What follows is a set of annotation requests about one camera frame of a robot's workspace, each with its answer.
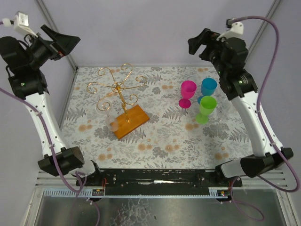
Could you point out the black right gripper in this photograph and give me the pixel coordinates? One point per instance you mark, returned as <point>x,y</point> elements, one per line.
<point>206,49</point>

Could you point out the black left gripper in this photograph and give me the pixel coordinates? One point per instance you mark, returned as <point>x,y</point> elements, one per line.
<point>53,48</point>

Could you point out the blue wine glass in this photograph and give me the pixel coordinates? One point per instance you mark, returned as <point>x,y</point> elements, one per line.
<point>208,87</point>

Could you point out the pink wine glass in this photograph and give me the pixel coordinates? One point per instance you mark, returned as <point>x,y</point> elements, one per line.
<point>188,89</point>

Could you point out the green wine glass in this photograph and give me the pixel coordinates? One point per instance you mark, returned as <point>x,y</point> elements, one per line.
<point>206,107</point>

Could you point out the clear wine glass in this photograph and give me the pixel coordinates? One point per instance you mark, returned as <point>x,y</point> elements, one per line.
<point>105,106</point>
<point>224,108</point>

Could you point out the clear wine glass front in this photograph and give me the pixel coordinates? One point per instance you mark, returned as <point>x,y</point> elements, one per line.
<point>105,106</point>

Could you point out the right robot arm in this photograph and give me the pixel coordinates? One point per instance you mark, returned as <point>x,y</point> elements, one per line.
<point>228,56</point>

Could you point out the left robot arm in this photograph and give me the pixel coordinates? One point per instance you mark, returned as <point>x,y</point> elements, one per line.
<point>29,86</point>

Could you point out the floral table mat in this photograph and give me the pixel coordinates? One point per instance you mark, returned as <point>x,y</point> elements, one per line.
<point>171,138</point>

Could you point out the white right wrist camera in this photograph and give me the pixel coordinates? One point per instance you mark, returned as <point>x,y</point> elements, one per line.
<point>235,30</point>

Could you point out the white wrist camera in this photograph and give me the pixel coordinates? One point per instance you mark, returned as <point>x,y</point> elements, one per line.
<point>235,30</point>
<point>20,23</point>

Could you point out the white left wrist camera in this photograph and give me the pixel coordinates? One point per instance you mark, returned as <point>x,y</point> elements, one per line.
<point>20,23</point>

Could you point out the white slotted cable duct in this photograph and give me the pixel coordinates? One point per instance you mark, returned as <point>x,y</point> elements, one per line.
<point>65,192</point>

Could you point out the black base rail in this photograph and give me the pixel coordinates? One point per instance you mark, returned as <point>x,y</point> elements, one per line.
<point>158,182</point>

